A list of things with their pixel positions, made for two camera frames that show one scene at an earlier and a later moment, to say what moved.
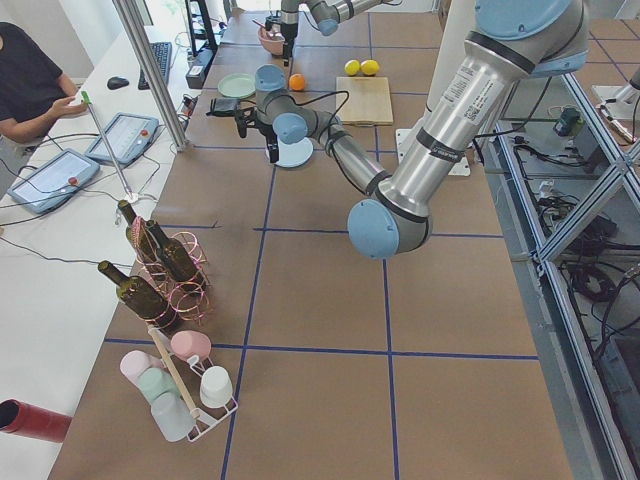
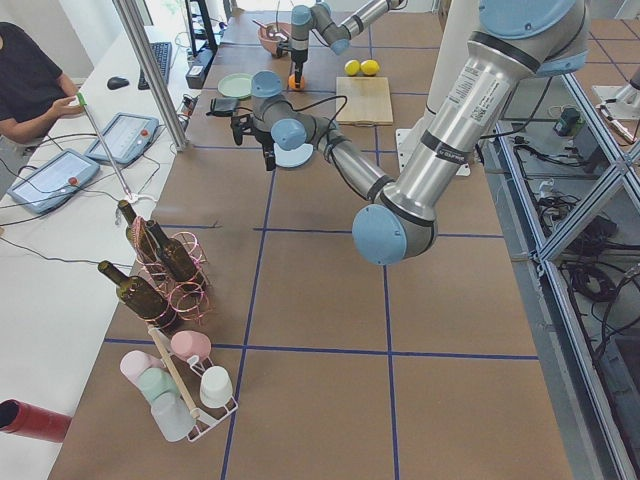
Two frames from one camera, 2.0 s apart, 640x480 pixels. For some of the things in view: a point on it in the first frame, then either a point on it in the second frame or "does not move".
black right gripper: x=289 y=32 → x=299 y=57
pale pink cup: x=134 y=362 does not move
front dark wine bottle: x=137 y=294 does not move
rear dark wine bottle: x=139 y=234 does not move
